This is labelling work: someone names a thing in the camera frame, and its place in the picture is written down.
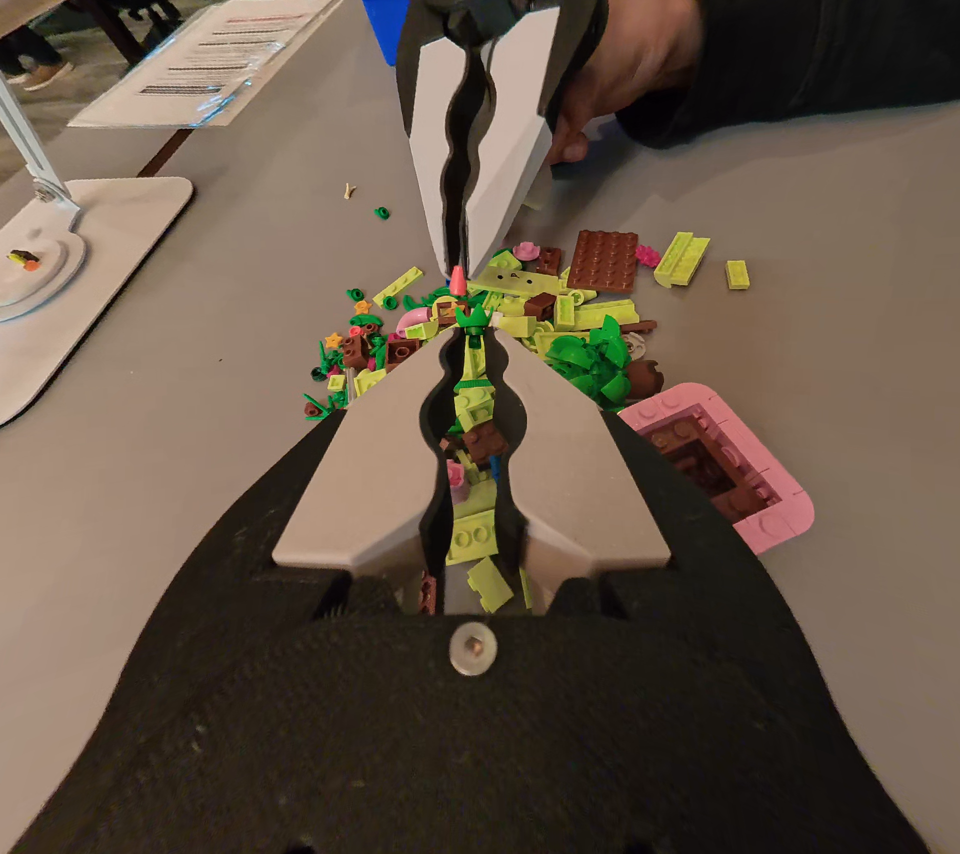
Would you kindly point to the magenta flower toy piece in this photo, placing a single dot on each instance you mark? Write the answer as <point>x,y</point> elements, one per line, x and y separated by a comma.
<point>647,256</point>

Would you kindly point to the lime ridged toy brick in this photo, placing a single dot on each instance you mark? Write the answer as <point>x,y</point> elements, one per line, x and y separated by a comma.
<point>681,259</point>

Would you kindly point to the small lime toy plate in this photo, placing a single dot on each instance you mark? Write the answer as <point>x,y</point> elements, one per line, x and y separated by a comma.
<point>737,275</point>

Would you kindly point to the pink toy brick pot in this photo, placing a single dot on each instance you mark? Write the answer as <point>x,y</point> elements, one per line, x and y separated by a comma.
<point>772,494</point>

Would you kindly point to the pink arch toy piece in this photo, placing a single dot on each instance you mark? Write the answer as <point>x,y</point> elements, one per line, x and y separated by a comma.
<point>412,321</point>

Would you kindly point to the person's right hand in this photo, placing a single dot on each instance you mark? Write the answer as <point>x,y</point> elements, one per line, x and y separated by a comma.
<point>645,51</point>

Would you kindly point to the brown toy brick plate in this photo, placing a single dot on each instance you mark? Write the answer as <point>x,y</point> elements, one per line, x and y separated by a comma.
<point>604,261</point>

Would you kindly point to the small orange green toy piece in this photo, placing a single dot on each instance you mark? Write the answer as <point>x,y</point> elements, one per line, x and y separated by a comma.
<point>22,260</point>

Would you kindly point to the pile of small toy bricks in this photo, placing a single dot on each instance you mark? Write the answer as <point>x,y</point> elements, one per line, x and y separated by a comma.
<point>585,314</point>

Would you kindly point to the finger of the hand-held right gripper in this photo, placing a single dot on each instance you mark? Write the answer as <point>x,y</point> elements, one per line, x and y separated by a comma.
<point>517,118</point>
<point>431,126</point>

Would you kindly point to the laminated paper sheet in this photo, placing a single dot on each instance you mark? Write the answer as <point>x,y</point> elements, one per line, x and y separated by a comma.
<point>225,51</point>

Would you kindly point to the green leafy brick plant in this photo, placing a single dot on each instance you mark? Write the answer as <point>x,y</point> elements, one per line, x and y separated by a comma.
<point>592,362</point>

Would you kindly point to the green toy stem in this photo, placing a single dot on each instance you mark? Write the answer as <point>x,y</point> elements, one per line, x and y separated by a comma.
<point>474,318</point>

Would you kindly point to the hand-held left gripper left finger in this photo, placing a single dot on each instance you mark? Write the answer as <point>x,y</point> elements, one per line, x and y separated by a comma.
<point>367,486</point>

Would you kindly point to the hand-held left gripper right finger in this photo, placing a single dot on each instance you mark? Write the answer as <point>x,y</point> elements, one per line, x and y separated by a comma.
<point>585,486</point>

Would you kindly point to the pink round toy stud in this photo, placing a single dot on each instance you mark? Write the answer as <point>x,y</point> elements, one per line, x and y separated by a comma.
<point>527,250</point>

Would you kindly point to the red cone toy piece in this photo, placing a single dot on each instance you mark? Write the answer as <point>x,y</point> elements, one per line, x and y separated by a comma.
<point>457,280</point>

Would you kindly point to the white desk lamp stand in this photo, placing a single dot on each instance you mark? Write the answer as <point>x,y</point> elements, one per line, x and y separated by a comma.
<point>135,223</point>

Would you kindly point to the lime face print tile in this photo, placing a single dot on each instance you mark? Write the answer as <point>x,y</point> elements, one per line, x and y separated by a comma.
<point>517,280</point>

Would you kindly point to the narrow lime toy plate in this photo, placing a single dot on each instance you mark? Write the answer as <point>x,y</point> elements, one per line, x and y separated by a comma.
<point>397,285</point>

